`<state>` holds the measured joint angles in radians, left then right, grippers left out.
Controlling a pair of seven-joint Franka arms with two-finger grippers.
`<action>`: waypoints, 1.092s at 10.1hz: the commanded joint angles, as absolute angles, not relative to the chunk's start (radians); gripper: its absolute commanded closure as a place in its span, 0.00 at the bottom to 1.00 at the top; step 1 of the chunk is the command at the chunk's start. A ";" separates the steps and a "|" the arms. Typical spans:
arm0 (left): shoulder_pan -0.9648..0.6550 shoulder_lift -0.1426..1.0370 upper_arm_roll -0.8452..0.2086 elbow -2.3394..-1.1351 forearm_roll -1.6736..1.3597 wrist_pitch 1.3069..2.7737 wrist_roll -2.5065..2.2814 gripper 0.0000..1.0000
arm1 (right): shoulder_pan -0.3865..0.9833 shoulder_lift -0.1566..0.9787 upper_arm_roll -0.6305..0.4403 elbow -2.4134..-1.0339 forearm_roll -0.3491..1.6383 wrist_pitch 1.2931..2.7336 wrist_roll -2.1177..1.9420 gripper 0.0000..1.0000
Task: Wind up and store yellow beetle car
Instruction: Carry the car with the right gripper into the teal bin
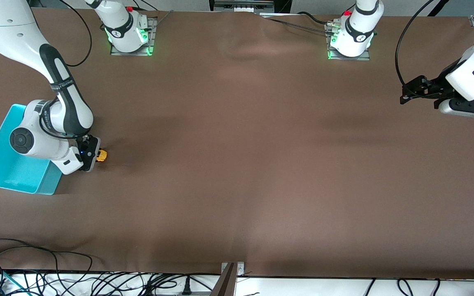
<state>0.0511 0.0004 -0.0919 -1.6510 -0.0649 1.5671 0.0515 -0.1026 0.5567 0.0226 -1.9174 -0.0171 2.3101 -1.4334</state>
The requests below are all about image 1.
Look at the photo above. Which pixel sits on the grey left arm base plate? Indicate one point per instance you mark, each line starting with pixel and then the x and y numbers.
pixel 364 55

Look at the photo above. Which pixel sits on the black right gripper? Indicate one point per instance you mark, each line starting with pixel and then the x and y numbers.
pixel 89 151

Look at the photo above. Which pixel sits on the grey metal camera post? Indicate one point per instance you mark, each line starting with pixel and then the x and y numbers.
pixel 228 281

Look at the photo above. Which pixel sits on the grey power strip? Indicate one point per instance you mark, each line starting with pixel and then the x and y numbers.
pixel 243 5

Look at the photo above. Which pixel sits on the black power plug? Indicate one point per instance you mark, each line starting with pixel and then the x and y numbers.
pixel 186 286

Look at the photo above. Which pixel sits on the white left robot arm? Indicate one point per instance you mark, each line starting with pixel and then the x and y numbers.
pixel 358 28

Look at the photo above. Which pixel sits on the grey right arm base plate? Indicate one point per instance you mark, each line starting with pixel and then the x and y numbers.
pixel 150 41

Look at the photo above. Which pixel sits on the turquoise plastic bin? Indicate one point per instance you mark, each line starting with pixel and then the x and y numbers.
pixel 6 168

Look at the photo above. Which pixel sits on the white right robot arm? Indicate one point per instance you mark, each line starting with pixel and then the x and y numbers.
pixel 10 33

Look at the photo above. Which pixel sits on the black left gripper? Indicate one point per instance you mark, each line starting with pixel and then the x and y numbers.
pixel 437 86

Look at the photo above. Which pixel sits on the yellow beetle toy car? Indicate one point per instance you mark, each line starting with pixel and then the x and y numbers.
pixel 102 155

